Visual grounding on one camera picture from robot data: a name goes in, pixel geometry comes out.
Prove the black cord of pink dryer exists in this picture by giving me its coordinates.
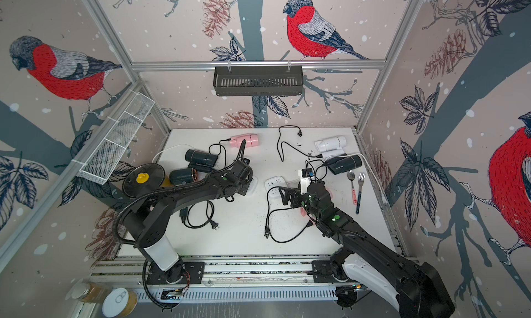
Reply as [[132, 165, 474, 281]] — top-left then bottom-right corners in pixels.
[[207, 138, 233, 170]]

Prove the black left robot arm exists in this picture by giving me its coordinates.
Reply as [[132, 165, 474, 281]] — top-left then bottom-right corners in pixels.
[[112, 140, 253, 272]]

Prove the pink hair dryer near arm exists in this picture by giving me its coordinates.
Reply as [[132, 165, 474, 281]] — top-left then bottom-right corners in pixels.
[[300, 207, 317, 228]]

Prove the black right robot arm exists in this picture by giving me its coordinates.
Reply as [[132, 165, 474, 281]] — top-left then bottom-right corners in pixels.
[[279, 182, 455, 317]]

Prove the white power strip right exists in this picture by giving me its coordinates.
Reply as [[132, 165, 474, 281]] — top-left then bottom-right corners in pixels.
[[264, 176, 287, 200]]

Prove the white power strip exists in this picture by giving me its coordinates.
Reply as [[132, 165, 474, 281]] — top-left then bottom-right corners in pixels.
[[246, 176, 259, 196], [264, 176, 287, 200]]

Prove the white power strip left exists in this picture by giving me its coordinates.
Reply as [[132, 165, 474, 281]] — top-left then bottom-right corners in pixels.
[[246, 176, 259, 196]]

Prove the dark green folding hair dryer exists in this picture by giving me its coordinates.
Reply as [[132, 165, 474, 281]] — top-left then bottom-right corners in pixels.
[[324, 156, 363, 175]]

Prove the pink folding hair dryer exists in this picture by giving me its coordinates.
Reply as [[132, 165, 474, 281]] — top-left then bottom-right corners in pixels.
[[229, 134, 259, 148]]

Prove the white folding hair dryer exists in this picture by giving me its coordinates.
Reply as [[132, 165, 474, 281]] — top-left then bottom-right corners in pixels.
[[315, 135, 347, 153]]

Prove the dark green small hair dryer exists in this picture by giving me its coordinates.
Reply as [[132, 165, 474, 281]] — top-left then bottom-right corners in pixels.
[[185, 149, 218, 173]]

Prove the green copper long hair dryer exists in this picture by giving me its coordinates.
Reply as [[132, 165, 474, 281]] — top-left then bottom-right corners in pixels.
[[169, 168, 198, 186]]

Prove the yellow pot with glass lid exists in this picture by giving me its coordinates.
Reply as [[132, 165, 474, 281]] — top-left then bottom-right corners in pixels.
[[123, 163, 166, 199]]

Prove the white lidded tin can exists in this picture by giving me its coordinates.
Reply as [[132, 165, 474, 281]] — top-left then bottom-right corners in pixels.
[[102, 288, 138, 317]]

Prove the glass jar with lid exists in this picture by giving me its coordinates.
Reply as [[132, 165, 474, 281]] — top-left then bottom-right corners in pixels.
[[66, 280, 112, 304]]

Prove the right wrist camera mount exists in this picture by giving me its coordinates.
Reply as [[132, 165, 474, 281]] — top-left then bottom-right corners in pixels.
[[298, 168, 315, 194]]

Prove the black cord of near dryer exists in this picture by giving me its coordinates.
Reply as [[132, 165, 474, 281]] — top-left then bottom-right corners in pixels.
[[263, 186, 314, 244]]

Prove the silver spoon pink handle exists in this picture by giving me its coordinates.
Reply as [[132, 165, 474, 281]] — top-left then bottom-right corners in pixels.
[[347, 170, 358, 205]]

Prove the black cord of white dryer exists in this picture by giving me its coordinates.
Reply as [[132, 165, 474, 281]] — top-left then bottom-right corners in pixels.
[[276, 124, 322, 163]]

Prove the silver fork dark handle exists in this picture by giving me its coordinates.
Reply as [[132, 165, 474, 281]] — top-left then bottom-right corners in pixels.
[[355, 172, 366, 214]]

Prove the black hanging wall basket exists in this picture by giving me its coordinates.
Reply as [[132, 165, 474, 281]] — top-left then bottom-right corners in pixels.
[[213, 66, 304, 97]]

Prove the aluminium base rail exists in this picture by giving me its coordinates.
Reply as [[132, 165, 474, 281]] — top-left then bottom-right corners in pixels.
[[88, 253, 420, 304]]

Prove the white wire basket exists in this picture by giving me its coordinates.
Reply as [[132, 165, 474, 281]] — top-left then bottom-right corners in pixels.
[[77, 90, 155, 185]]

